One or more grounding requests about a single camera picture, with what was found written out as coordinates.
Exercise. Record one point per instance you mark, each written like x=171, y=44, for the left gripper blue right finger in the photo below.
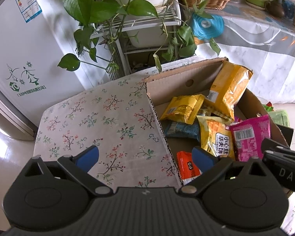
x=203, y=159

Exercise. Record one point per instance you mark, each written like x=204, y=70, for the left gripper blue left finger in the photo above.
x=87, y=158

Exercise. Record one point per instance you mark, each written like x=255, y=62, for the yellow waffle snack packet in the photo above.
x=215, y=136

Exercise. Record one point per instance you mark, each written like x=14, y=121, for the blue snack packet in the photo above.
x=183, y=130

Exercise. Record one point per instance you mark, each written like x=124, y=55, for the pink snack packet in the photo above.
x=248, y=136

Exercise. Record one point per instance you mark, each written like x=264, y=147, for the yellow barcode snack packet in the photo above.
x=183, y=109

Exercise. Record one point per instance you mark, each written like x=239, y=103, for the orange red snack bar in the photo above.
x=188, y=170

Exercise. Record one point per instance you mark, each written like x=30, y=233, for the cardboard snack box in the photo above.
x=211, y=108

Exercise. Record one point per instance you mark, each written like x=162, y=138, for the orange striped snack packet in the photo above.
x=228, y=88

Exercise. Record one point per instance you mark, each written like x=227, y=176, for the patterned tablecloth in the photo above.
x=253, y=38

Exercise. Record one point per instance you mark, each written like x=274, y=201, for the white metal plant stand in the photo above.
x=126, y=35

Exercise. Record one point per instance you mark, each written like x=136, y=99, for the white refrigerator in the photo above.
x=34, y=36

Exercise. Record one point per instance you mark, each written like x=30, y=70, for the green pothos plant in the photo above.
x=115, y=15

